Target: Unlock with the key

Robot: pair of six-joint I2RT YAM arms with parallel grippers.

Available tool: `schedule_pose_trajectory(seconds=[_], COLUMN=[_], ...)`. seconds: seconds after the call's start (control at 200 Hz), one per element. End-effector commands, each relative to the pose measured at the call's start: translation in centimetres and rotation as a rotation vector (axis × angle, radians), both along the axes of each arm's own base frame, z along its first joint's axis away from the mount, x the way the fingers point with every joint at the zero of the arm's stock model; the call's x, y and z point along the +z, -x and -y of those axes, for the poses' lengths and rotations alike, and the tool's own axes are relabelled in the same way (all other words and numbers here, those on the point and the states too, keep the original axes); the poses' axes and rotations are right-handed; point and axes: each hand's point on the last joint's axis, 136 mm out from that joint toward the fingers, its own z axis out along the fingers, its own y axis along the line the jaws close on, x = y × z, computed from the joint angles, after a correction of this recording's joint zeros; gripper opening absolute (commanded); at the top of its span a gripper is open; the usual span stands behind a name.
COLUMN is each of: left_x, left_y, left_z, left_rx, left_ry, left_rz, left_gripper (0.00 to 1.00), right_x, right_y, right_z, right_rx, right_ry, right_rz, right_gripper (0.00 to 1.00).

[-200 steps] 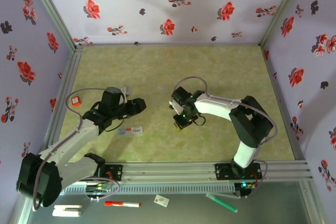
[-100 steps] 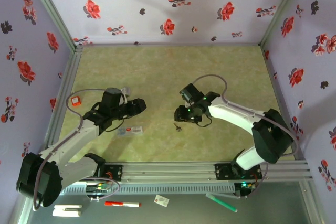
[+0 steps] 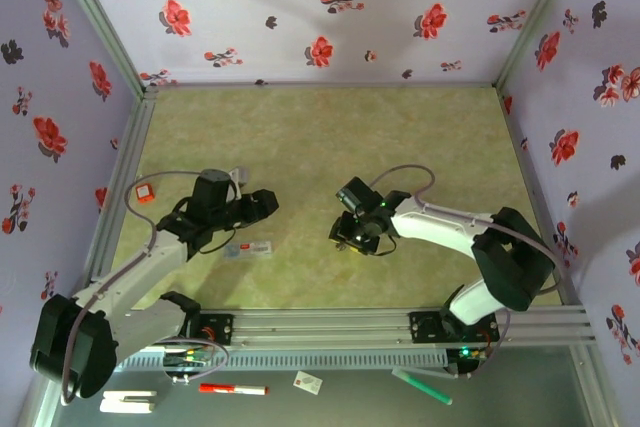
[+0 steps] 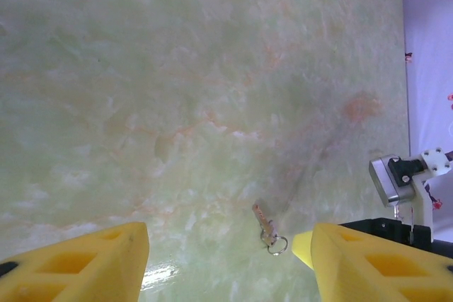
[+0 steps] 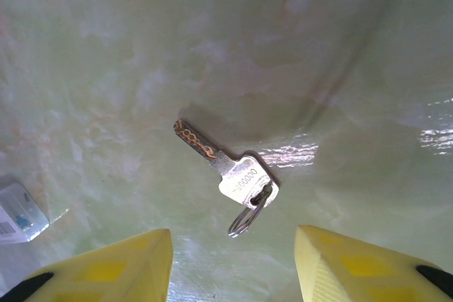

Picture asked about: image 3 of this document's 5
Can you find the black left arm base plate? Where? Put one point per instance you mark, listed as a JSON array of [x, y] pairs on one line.
[[222, 329]]

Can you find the aluminium corner post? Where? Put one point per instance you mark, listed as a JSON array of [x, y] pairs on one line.
[[536, 17], [101, 22]]

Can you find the small metal key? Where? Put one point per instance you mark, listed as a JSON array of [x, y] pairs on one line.
[[342, 246]]

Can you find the aluminium side rail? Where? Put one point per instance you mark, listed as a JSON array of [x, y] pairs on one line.
[[520, 147], [132, 137]]

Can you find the aluminium back rail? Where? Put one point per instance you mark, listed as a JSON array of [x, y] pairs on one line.
[[325, 83]]

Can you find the clear plastic label bag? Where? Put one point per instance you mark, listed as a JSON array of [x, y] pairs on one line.
[[248, 249]]

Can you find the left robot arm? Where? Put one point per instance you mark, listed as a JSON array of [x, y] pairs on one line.
[[130, 272]]

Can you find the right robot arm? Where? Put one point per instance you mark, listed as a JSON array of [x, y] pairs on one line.
[[440, 227]]

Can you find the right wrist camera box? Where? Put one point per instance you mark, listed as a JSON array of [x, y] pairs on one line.
[[343, 195]]

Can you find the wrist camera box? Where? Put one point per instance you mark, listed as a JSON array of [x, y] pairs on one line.
[[343, 195], [241, 175]]

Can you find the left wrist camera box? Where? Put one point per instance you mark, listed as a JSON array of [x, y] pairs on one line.
[[241, 175]]

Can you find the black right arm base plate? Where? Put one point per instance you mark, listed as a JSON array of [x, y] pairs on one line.
[[422, 329]]

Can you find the red marker pen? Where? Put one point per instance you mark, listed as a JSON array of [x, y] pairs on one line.
[[233, 389]]

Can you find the white block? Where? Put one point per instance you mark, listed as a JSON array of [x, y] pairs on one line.
[[127, 402]]

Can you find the orange tag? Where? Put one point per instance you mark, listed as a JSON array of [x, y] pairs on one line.
[[145, 193]]

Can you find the green marker pen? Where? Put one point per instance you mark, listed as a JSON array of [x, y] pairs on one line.
[[422, 386]]

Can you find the white card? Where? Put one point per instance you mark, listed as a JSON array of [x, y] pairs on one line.
[[307, 382]]

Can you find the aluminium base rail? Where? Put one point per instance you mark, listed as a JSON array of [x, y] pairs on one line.
[[325, 327]]

